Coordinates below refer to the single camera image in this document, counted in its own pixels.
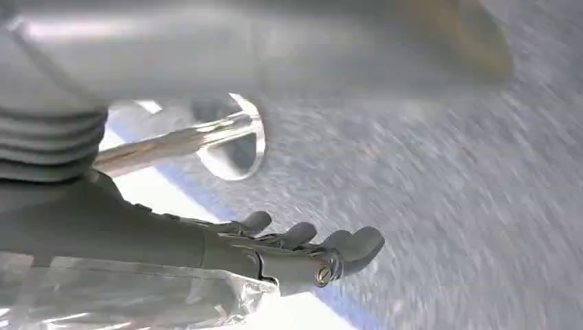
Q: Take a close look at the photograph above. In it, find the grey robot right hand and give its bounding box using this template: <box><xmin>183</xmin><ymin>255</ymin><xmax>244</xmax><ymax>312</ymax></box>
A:
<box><xmin>0</xmin><ymin>169</ymin><xmax>386</xmax><ymax>289</ymax></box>

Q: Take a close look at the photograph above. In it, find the clear plastic wrap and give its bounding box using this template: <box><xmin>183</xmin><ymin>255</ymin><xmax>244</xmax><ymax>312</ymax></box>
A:
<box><xmin>0</xmin><ymin>251</ymin><xmax>280</xmax><ymax>330</ymax></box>

